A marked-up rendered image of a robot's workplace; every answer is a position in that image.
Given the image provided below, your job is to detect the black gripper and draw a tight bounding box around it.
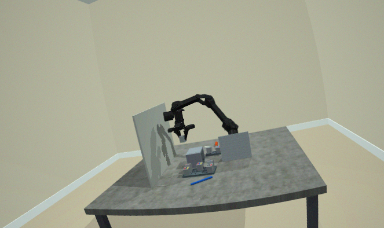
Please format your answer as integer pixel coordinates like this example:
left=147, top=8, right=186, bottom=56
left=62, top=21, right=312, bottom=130
left=167, top=118, right=195, bottom=140

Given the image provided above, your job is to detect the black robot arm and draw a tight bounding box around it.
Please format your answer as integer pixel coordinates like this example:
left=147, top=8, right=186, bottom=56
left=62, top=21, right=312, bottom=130
left=163, top=94, right=238, bottom=135

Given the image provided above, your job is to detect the grey flat panel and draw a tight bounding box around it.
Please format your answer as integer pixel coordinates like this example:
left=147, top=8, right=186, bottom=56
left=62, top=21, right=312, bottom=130
left=132, top=102, right=176, bottom=188

